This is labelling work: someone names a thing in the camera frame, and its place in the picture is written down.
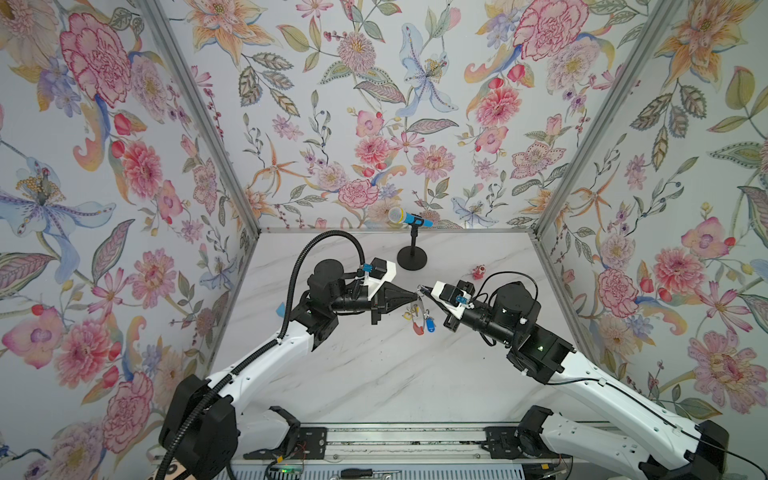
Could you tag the cartoon face plush toy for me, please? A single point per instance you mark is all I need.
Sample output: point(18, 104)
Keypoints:
point(169, 473)

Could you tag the metal keyring with red handle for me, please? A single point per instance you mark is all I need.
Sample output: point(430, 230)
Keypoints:
point(416, 314)

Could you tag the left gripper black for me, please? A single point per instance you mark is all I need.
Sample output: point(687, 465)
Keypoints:
point(387, 299)

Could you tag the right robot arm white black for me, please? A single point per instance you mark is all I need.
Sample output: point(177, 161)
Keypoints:
point(651, 442)

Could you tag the small red toy figure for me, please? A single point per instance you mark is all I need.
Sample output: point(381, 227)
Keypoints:
point(479, 272)

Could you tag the toy microphone blue yellow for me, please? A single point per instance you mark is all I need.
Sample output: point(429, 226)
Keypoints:
point(398, 215)

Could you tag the black microphone stand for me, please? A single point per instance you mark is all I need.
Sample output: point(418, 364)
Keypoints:
point(412, 257)

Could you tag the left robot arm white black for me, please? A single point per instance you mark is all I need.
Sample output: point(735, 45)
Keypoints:
point(207, 427)

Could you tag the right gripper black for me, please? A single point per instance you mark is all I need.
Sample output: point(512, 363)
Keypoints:
point(451, 325)

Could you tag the black screwdriver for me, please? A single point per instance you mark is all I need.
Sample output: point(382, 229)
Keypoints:
point(366, 473)

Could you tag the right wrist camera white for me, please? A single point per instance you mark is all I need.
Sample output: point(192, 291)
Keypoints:
point(455, 299)

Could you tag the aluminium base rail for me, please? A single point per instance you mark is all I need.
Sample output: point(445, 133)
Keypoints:
point(414, 442)

